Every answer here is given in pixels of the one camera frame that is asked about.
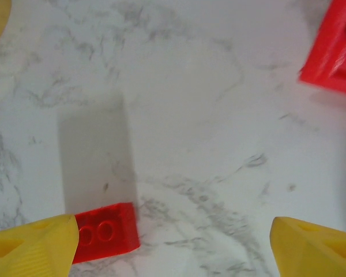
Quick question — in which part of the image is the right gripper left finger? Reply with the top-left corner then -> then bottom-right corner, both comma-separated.
0,213 -> 80,277

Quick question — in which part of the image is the red lego brick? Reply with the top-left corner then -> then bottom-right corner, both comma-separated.
72,201 -> 141,265

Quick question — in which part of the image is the red plastic bin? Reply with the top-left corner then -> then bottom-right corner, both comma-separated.
298,0 -> 346,96

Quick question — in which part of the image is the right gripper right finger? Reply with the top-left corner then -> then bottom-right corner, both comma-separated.
269,216 -> 346,277

